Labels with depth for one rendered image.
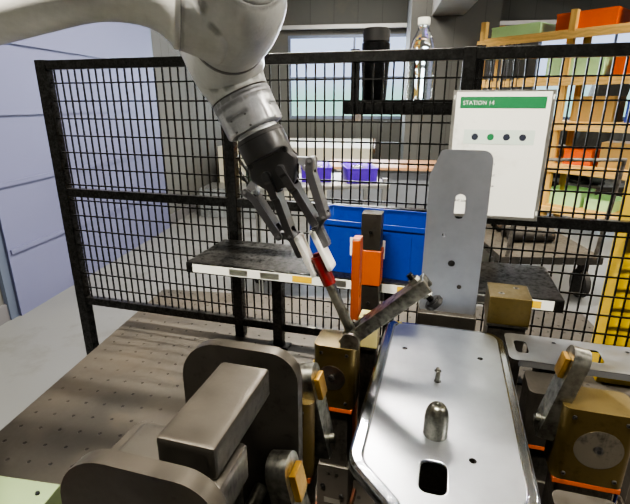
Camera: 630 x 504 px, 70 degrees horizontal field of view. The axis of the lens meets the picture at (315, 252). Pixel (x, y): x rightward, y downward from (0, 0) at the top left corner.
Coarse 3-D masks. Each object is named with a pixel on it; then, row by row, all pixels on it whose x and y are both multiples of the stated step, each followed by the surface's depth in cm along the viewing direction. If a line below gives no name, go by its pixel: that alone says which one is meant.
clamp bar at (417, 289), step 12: (408, 276) 68; (420, 276) 69; (408, 288) 68; (420, 288) 67; (396, 300) 68; (408, 300) 68; (432, 300) 68; (372, 312) 72; (384, 312) 69; (396, 312) 69; (360, 324) 71; (372, 324) 71; (384, 324) 70; (360, 336) 72
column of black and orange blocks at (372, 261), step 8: (368, 216) 97; (376, 216) 96; (368, 224) 97; (376, 224) 97; (368, 232) 98; (376, 232) 98; (368, 240) 99; (376, 240) 98; (368, 248) 99; (376, 248) 99; (368, 256) 99; (376, 256) 99; (368, 264) 100; (376, 264) 100; (368, 272) 101; (376, 272) 100; (368, 280) 101; (376, 280) 101; (368, 288) 102; (376, 288) 101; (368, 296) 103; (376, 296) 102; (368, 304) 103; (376, 304) 103; (376, 352) 109
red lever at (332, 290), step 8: (320, 256) 71; (320, 264) 71; (320, 272) 71; (328, 272) 71; (328, 280) 71; (328, 288) 72; (336, 288) 73; (336, 296) 72; (336, 304) 72; (344, 304) 73; (344, 312) 73; (344, 320) 73; (344, 328) 73; (352, 328) 73
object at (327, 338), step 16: (320, 336) 76; (336, 336) 76; (320, 352) 73; (336, 352) 73; (352, 352) 72; (320, 368) 74; (336, 368) 74; (352, 368) 73; (336, 384) 74; (352, 384) 74; (336, 400) 76; (352, 400) 75; (336, 416) 77; (352, 416) 82; (336, 432) 78; (336, 448) 79; (320, 464) 81; (336, 464) 80; (320, 480) 82; (336, 480) 81; (352, 480) 86; (320, 496) 83; (336, 496) 82; (352, 496) 86
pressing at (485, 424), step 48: (384, 336) 86; (432, 336) 86; (480, 336) 86; (384, 384) 72; (432, 384) 72; (480, 384) 72; (384, 432) 61; (480, 432) 61; (384, 480) 53; (480, 480) 53; (528, 480) 54
